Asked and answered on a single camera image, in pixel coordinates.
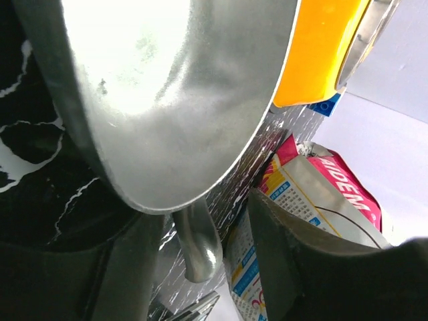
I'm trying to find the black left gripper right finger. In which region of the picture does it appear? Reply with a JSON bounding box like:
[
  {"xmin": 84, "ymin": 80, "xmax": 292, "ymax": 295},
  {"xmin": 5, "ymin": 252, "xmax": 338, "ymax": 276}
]
[{"xmin": 247, "ymin": 189, "xmax": 427, "ymax": 320}]

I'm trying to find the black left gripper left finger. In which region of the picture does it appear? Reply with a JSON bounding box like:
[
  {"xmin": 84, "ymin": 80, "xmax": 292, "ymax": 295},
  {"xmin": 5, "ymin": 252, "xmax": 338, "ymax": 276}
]
[{"xmin": 1, "ymin": 214, "xmax": 164, "ymax": 320}]

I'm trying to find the pink white pet food bag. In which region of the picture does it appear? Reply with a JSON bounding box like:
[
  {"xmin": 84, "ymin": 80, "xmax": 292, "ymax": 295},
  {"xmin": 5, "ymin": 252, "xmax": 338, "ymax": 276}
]
[{"xmin": 226, "ymin": 136, "xmax": 394, "ymax": 320}]

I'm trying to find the silver metal scoop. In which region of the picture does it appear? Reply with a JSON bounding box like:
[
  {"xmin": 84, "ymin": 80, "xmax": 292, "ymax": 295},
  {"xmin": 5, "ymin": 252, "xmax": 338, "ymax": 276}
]
[{"xmin": 13, "ymin": 1, "xmax": 300, "ymax": 283}]

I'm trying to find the yellow double pet bowl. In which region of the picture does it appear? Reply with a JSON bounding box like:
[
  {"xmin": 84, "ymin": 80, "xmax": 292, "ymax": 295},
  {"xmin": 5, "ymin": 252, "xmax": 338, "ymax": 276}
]
[{"xmin": 273, "ymin": 0, "xmax": 400, "ymax": 108}]

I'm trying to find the blue toy brick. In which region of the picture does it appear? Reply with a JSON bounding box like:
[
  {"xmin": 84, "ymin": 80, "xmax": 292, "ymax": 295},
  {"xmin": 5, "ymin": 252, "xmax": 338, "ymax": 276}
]
[{"xmin": 308, "ymin": 93, "xmax": 342, "ymax": 117}]

